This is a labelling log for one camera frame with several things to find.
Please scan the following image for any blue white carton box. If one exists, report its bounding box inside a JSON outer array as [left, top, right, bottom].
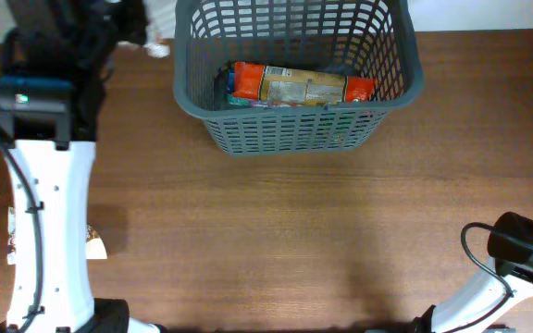
[[224, 68, 304, 110]]

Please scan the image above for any red snack bar packet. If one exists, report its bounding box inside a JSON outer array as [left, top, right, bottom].
[[228, 61, 377, 107]]

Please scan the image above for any cream Pantree snack bag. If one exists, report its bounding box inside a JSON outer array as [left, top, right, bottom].
[[143, 0, 177, 58]]

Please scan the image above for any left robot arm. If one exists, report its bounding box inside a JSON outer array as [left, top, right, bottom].
[[0, 1, 156, 332]]

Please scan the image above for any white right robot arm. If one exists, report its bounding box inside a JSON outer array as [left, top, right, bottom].
[[408, 212, 533, 332]]

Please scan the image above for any grey plastic lattice basket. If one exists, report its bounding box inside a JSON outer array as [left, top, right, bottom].
[[173, 0, 423, 155]]

